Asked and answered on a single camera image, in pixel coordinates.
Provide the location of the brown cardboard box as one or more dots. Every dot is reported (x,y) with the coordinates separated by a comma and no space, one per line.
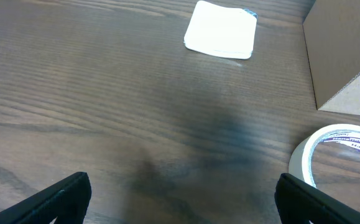
(332,36)

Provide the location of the white tape roll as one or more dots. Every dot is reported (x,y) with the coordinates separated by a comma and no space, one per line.
(300,164)

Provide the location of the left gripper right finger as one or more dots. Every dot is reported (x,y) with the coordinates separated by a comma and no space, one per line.
(300,203)

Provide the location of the yellow sticky note pad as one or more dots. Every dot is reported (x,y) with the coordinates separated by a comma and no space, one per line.
(221,31)

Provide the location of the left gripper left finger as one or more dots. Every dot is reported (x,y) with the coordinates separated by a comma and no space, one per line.
(66,201)

